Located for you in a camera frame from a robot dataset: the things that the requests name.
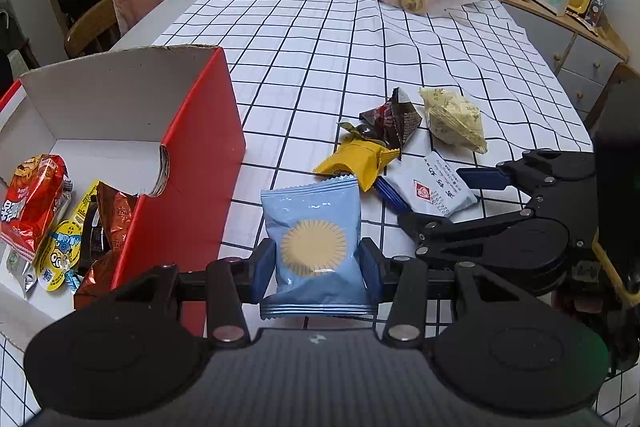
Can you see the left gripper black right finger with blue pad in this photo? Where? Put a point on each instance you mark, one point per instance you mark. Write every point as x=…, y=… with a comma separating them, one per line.
x=401, y=281

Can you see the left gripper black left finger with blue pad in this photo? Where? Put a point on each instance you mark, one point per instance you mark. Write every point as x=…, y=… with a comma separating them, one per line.
x=231, y=282

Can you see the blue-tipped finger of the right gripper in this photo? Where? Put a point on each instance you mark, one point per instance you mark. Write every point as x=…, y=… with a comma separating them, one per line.
x=484, y=178

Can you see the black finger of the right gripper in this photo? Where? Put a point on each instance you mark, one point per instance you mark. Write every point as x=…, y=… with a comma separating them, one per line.
x=489, y=241

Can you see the light blue cookie packet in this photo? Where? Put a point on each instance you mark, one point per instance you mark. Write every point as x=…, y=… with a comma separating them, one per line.
x=317, y=229

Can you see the dark brown chocolate packet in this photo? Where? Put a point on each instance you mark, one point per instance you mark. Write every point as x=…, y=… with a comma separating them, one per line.
x=390, y=125

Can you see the shiny red foil packet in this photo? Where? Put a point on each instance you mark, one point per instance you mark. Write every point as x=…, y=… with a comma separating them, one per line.
x=103, y=238

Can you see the yellow minion candy packet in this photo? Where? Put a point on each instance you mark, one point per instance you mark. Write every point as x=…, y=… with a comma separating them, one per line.
x=61, y=252

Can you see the red Korean snack packet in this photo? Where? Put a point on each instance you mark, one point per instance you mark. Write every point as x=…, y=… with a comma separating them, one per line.
x=38, y=190

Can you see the green silver snack bar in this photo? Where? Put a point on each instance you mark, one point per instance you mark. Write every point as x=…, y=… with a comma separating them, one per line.
x=22, y=271

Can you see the white blue snack packet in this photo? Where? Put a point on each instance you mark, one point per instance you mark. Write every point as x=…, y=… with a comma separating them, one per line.
x=424, y=185

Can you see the cream beige snack packet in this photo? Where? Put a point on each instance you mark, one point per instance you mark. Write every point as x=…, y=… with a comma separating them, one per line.
x=453, y=119

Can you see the yellow candy wrapper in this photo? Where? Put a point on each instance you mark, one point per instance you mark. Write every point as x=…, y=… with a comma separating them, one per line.
x=364, y=159

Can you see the wooden sideboard cabinet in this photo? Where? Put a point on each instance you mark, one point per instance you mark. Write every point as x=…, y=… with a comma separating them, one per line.
x=581, y=60

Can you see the blue clear wrapped candy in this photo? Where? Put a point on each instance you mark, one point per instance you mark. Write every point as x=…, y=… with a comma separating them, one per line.
x=73, y=280

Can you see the red white cardboard box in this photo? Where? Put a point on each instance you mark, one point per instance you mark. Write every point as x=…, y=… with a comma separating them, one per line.
x=158, y=123

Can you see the white grid tablecloth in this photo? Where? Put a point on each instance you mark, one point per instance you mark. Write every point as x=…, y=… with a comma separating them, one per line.
x=296, y=68

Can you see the wooden chair with pink cloth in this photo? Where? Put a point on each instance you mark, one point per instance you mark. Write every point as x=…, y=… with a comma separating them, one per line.
x=104, y=24

